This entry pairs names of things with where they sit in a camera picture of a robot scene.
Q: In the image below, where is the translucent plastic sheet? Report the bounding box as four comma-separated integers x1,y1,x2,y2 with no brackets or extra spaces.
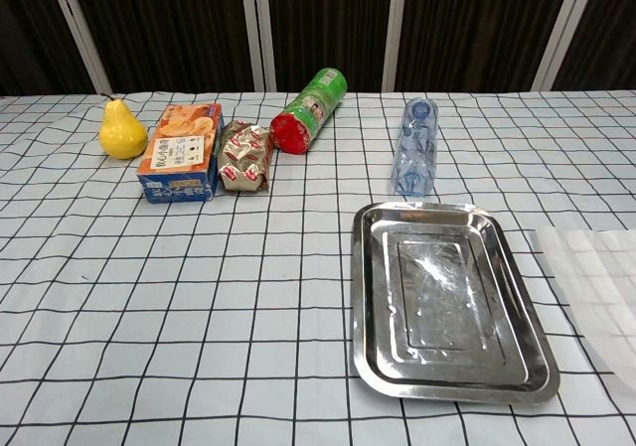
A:
529,226,636,392

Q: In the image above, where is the silver metal tray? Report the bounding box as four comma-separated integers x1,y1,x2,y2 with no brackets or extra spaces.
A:
351,201,561,407

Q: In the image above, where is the gold foil snack bag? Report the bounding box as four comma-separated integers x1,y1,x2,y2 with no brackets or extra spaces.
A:
217,120,273,194

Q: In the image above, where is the green chips can red lid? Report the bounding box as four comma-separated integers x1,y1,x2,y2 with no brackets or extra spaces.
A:
269,67,348,156

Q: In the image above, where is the clear plastic water bottle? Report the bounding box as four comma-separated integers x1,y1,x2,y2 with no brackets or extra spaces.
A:
391,96,440,198

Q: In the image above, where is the white black-grid tablecloth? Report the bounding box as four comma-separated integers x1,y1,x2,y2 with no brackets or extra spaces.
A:
0,89,636,446

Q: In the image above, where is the orange and blue cracker box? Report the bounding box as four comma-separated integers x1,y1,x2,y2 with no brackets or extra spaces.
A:
136,102,225,205

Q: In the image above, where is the yellow pear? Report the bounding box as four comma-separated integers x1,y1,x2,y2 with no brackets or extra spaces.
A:
97,92,149,160

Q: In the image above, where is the white metal frame post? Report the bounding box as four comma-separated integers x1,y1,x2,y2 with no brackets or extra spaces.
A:
238,0,277,92
382,0,410,92
44,0,113,94
531,0,590,91

